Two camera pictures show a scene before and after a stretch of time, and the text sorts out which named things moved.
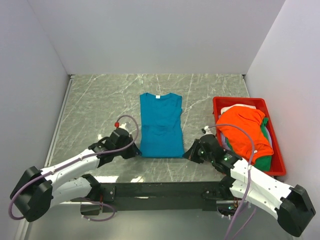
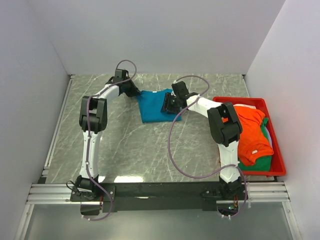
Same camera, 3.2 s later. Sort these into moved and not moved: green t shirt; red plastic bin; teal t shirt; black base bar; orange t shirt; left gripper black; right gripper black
Moved: teal t shirt; left gripper black; right gripper black
Not moved: orange t shirt; red plastic bin; green t shirt; black base bar
